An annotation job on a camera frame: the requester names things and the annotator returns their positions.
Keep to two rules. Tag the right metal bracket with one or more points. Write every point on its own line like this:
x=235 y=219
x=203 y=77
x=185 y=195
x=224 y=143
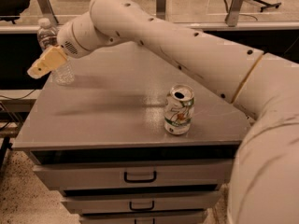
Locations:
x=233 y=13

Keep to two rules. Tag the bottom grey drawer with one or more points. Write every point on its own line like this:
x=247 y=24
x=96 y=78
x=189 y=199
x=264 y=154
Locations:
x=161 y=217

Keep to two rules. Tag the metal bracket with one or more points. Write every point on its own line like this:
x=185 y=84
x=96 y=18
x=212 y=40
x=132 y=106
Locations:
x=233 y=13
x=47 y=11
x=160 y=9

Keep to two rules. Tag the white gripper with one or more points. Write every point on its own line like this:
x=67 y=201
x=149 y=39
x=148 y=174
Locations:
x=66 y=40

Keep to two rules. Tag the clear plastic water bottle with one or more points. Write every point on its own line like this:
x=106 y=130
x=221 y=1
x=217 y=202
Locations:
x=60 y=67

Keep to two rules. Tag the grey drawer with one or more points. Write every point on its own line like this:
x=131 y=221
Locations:
x=128 y=203
x=134 y=175
x=161 y=217

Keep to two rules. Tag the top grey drawer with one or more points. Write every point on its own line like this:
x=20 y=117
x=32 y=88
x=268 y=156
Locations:
x=134 y=175

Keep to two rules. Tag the middle metal bracket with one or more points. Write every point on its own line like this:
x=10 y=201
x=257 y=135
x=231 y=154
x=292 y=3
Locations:
x=160 y=9

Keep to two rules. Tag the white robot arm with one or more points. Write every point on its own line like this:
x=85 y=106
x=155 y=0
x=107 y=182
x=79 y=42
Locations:
x=264 y=187

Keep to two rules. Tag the middle grey drawer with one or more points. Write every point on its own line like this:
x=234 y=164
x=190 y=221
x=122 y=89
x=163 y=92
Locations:
x=128 y=203

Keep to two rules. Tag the black office chair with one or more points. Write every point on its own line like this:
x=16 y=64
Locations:
x=10 y=10

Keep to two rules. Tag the white green 7up can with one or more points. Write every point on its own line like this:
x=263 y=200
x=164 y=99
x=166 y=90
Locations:
x=179 y=108

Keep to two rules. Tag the left metal bracket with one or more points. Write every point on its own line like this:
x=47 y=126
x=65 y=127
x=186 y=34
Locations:
x=47 y=11

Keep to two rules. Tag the grey drawer cabinet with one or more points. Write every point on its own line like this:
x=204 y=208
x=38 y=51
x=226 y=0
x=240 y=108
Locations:
x=114 y=112

